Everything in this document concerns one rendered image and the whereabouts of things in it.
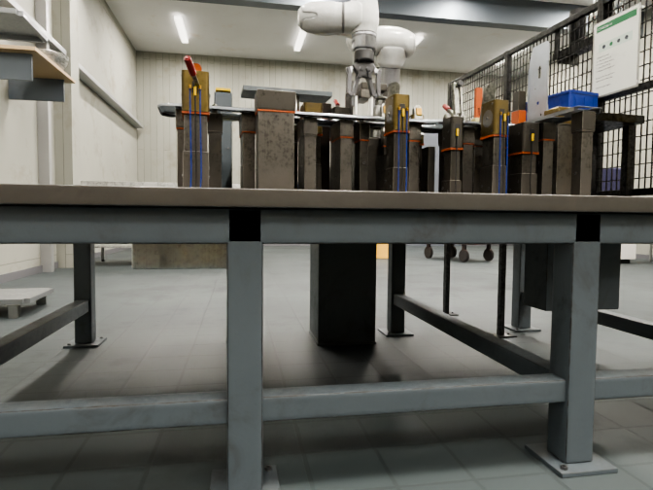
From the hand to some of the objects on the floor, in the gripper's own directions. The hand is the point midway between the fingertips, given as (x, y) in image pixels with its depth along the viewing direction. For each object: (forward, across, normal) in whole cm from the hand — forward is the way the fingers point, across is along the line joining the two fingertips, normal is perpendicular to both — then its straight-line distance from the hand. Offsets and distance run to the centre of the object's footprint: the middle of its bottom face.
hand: (362, 108), depth 176 cm
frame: (+104, 0, -10) cm, 105 cm away
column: (+105, -15, -76) cm, 130 cm away
